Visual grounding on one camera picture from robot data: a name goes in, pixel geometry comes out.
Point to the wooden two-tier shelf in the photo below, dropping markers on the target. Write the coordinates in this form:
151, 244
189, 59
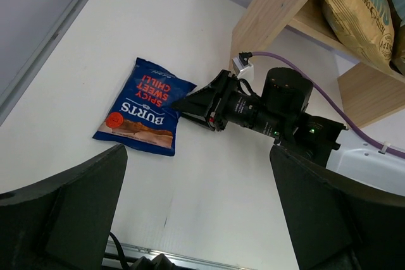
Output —
368, 95

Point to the yellow kettle chips bag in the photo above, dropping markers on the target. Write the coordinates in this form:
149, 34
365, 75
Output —
365, 27

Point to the aluminium mounting rail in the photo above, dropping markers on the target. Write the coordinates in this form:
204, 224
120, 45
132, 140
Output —
132, 253

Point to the blue Burts bag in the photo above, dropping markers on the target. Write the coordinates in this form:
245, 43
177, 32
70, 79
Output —
141, 117

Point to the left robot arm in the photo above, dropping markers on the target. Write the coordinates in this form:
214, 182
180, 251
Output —
148, 262

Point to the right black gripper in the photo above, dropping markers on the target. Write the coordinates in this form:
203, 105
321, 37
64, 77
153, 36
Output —
228, 99

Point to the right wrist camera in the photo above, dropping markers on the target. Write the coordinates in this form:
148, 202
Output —
243, 68

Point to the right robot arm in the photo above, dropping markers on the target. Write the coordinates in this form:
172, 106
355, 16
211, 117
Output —
280, 112

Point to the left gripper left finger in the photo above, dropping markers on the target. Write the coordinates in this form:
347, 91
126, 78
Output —
64, 221

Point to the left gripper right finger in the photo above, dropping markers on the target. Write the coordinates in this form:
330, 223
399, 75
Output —
335, 222

